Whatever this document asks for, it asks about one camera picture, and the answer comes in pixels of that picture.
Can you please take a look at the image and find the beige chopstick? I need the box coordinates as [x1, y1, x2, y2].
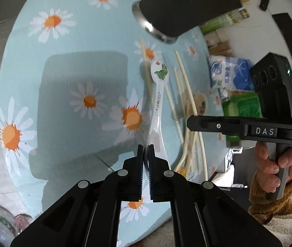
[174, 50, 209, 181]
[169, 65, 187, 144]
[139, 38, 154, 106]

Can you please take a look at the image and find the white dinosaur spoon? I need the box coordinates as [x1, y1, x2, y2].
[147, 59, 169, 162]

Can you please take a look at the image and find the beige capybara spoon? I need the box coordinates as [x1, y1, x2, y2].
[174, 93, 209, 180]

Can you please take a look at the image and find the brown fuzzy right sleeve forearm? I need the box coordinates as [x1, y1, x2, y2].
[248, 172, 292, 225]

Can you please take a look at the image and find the person's right hand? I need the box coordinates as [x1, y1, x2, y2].
[255, 142, 292, 193]

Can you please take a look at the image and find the green sponge package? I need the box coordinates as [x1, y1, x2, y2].
[221, 91, 265, 142]

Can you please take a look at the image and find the white blue salt bag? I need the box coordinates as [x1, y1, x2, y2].
[208, 55, 255, 100]

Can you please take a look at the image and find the blue daisy tablecloth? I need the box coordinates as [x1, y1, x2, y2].
[0, 0, 230, 247]

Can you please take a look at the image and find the black metal utensil cup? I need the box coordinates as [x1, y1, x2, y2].
[132, 0, 242, 44]

